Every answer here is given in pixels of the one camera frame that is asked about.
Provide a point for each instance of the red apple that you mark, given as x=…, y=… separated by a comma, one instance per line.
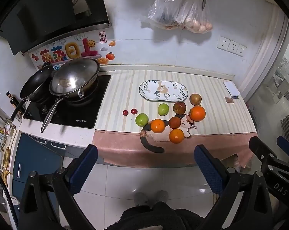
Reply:
x=179, y=107
x=175, y=122

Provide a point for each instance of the red cherry tomato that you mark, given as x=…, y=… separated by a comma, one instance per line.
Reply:
x=125, y=112
x=134, y=111

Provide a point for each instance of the clear plastic bag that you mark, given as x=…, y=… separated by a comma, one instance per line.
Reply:
x=163, y=7

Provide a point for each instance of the plastic bag of eggs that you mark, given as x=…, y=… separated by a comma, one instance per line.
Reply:
x=197, y=21

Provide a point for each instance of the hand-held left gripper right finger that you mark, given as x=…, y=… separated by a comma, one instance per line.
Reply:
x=206, y=169

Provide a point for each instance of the black gas stove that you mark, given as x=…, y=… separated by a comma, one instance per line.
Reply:
x=87, y=115

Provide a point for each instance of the black frying pan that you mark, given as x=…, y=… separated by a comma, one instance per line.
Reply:
x=36, y=81

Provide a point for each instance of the dark sauce bottle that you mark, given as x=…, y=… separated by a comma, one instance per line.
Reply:
x=13, y=100

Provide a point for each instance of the small brown card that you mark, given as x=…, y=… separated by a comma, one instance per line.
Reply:
x=229, y=100

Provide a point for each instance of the large orange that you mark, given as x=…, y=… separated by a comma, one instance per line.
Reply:
x=197, y=113

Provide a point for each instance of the green apple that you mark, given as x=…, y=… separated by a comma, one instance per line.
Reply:
x=163, y=109
x=141, y=119

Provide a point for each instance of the brownish red pomegranate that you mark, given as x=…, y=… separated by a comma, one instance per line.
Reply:
x=195, y=99

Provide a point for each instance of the colourful wall sticker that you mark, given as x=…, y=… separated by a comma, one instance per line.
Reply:
x=72, y=50

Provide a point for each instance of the grey slipper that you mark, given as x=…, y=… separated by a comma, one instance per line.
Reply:
x=162, y=195

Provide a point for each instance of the frosted glass door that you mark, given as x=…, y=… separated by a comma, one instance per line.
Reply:
x=273, y=88

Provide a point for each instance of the floral oval plate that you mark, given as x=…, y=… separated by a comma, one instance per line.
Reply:
x=154, y=86

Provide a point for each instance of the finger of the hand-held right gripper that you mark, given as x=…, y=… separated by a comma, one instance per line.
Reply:
x=285, y=144
x=260, y=149

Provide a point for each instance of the black range hood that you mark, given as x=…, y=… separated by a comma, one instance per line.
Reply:
x=51, y=12

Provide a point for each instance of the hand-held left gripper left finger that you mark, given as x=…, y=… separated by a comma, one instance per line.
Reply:
x=85, y=166

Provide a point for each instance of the person's dark fleece clothing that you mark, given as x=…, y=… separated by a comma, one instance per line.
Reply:
x=154, y=216

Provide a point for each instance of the blue cabinet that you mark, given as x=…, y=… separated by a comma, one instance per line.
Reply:
x=34, y=153

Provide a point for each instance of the steel wok with glass lid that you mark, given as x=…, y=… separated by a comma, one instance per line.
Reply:
x=75, y=76

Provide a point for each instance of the white wall socket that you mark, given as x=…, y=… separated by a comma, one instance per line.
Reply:
x=232, y=46
x=222, y=43
x=240, y=50

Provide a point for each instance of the striped tablecloth with cat print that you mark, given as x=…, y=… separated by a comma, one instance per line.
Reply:
x=125, y=88

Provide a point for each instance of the white folded cloth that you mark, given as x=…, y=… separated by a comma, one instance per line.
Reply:
x=232, y=88

